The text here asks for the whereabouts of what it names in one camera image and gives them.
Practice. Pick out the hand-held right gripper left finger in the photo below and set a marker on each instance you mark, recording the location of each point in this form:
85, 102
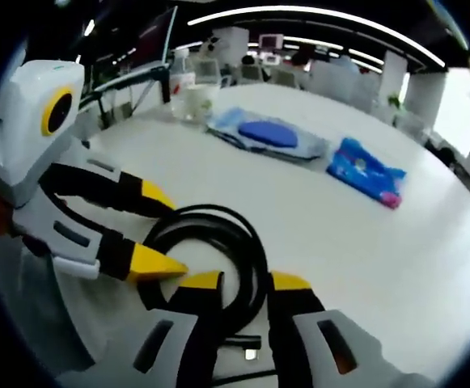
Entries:
194, 343

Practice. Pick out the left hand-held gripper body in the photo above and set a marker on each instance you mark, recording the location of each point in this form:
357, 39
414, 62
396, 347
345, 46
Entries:
20, 153

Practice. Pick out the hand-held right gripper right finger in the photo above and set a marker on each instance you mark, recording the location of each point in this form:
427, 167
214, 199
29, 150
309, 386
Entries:
295, 355

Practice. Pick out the white paper cup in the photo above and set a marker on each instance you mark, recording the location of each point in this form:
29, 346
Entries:
198, 103

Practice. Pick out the clear plastic water bottle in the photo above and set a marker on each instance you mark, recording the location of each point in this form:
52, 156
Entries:
183, 77

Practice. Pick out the light blue wet wipes pack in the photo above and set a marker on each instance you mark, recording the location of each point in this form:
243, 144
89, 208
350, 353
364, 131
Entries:
267, 133

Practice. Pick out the blue tissue packet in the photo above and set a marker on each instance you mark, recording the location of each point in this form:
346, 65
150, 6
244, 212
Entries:
364, 169

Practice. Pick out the grey mesh office chair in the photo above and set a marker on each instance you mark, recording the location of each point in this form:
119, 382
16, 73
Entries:
56, 323

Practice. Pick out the black laptop stand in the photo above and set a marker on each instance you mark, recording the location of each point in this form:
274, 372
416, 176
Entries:
137, 78

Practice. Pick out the silver laptop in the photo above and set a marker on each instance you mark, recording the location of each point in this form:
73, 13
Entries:
155, 40

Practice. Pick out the long ceiling light strip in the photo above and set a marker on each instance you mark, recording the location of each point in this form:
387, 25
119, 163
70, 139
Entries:
202, 19

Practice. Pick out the pink desktop monitor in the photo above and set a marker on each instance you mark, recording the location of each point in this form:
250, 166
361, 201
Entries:
271, 41

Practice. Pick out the potted plant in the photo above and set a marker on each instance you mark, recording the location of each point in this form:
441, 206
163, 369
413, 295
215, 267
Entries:
395, 101

